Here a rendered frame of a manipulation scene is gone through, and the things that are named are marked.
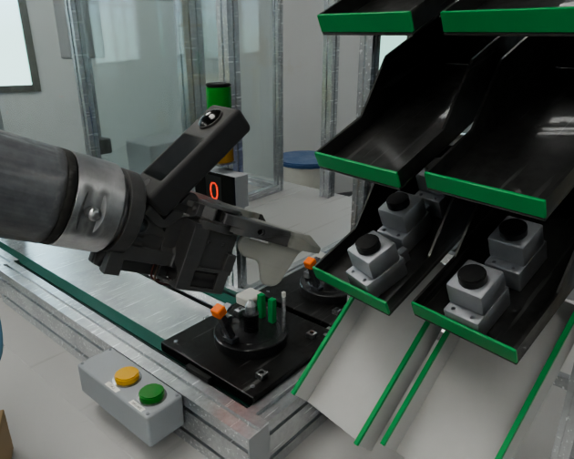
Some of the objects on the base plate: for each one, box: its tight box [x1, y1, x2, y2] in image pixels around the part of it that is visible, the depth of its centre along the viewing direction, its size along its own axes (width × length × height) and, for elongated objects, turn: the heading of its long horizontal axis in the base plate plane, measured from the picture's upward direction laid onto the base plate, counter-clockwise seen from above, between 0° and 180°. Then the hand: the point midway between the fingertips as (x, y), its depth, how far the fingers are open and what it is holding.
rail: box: [0, 261, 270, 459], centre depth 104 cm, size 6×89×11 cm, turn 50°
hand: (286, 229), depth 56 cm, fingers open, 8 cm apart
